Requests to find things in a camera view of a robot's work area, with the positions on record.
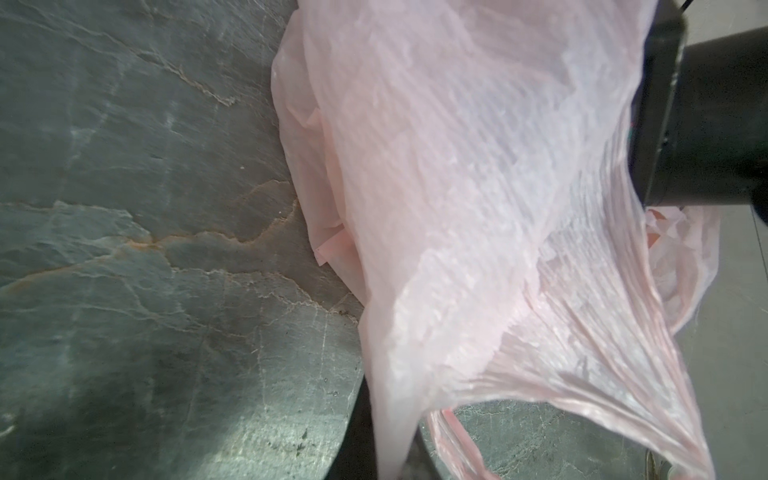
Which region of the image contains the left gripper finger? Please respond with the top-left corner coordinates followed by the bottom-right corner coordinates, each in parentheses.
top-left (323, 377), bottom-right (442, 480)

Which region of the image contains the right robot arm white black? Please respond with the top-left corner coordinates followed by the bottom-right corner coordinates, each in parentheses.
top-left (629, 1), bottom-right (767, 220)

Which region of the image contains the pink plastic bag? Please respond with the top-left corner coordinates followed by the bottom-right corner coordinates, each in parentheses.
top-left (272, 1), bottom-right (715, 479)

